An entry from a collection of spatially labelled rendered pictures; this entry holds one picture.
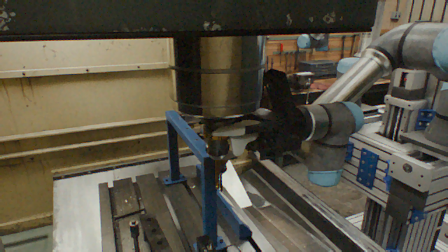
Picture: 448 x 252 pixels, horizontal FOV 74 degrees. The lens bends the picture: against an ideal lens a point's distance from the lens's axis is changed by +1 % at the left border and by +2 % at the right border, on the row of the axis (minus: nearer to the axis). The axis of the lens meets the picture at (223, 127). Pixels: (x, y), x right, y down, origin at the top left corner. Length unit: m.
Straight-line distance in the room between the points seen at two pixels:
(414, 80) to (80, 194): 1.55
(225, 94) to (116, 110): 1.14
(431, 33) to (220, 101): 0.58
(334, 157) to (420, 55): 0.34
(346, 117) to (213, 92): 0.34
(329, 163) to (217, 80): 0.37
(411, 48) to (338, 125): 0.31
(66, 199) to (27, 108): 0.44
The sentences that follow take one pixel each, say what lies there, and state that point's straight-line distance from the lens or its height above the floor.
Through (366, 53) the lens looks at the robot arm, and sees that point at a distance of 0.92.
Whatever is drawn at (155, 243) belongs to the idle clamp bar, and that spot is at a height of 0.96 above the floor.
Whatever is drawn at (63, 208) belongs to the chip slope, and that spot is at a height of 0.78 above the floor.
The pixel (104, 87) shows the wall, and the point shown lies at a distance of 1.50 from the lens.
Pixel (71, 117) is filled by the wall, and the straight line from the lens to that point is 1.53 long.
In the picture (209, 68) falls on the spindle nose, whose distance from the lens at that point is 0.42.
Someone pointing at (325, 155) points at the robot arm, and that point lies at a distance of 0.69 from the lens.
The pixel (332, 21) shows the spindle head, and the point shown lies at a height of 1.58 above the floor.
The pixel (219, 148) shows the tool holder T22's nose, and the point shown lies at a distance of 0.52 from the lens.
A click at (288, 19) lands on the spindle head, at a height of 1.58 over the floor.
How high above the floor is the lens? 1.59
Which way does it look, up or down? 21 degrees down
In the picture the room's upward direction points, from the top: straight up
